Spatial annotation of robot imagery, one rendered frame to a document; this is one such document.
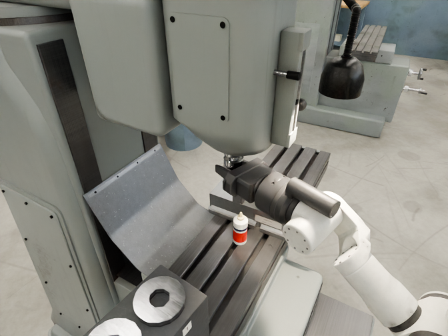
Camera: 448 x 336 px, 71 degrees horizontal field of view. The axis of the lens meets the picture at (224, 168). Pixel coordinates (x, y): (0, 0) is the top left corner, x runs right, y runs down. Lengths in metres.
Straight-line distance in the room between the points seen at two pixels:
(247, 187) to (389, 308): 0.32
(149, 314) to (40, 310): 1.63
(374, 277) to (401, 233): 1.99
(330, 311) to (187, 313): 0.59
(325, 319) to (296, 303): 0.13
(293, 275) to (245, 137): 0.56
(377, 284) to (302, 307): 0.39
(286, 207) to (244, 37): 0.31
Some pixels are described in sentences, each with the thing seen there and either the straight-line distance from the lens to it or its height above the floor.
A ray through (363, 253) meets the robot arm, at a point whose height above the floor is 1.22.
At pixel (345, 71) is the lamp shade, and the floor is 1.49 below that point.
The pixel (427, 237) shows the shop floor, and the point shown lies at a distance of 2.67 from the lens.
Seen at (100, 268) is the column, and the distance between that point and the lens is 1.13.
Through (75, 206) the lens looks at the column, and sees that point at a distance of 0.95.
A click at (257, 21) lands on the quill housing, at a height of 1.57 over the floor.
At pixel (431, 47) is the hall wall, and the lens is 7.18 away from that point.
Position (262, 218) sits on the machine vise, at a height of 1.00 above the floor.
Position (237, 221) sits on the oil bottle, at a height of 1.04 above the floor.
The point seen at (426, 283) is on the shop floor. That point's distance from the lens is 2.37.
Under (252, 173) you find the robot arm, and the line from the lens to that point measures 0.68.
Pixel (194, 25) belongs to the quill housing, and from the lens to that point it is 0.54.
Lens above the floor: 1.66
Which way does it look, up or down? 35 degrees down
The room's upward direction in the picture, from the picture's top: straight up
